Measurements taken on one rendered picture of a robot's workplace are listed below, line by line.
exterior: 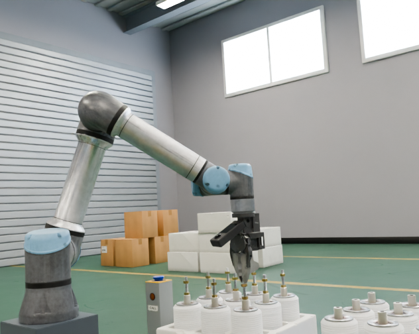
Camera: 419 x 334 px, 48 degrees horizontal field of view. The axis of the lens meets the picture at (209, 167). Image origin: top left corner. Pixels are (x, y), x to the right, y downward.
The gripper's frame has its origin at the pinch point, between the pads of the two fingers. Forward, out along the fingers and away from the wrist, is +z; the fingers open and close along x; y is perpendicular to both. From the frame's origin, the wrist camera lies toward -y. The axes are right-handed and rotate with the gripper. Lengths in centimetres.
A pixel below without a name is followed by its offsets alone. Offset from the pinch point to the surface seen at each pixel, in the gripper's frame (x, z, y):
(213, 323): 7.8, 13.5, -5.9
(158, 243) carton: 363, 13, 173
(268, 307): -0.8, 10.1, 9.5
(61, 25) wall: 566, -312, 138
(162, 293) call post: 36.3, 7.3, -7.7
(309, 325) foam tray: -0.2, 18.8, 27.9
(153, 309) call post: 39.0, 12.6, -9.9
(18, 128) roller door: 537, -145, 65
